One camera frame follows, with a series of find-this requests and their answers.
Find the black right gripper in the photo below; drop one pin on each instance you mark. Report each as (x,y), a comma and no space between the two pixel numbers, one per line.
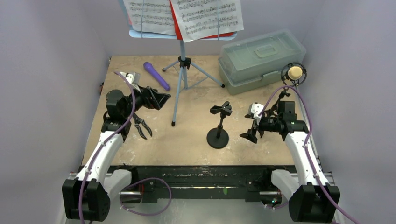
(256,126)

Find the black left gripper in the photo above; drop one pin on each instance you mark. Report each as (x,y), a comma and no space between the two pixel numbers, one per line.
(157,99)

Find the black round-base microphone stand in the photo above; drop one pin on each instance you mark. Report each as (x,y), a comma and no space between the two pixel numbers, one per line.
(217,137)

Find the purple toy microphone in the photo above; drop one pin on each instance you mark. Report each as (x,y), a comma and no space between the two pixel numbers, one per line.
(153,72)

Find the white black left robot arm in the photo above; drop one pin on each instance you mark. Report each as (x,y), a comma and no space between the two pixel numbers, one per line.
(88,196)

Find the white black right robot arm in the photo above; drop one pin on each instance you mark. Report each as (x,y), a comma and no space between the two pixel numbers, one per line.
(309,196)

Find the light blue music stand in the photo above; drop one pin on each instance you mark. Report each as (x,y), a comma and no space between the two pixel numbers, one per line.
(184,62)

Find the black tripod microphone stand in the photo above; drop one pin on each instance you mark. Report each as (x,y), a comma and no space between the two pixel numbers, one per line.
(272,111)

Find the translucent green storage box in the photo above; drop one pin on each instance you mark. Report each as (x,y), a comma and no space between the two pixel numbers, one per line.
(255,62)

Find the red folder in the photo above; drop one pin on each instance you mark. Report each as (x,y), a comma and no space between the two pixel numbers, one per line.
(225,36)

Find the left sheet music page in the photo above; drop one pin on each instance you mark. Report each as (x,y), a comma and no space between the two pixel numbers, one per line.
(150,16)

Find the sheet music page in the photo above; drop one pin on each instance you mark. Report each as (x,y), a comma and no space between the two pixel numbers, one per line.
(150,16)
(202,18)

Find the right sheet music page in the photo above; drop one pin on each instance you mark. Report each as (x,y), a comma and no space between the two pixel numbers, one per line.
(202,18)

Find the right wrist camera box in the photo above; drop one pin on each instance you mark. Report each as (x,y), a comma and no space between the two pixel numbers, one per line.
(256,108)

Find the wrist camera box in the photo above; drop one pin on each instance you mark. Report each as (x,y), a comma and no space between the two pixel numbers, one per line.
(131,77)
(256,108)

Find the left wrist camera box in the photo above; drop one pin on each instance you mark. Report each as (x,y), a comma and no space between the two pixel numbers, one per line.
(131,77)

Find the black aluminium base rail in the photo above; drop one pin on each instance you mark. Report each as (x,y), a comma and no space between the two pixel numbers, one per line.
(251,183)

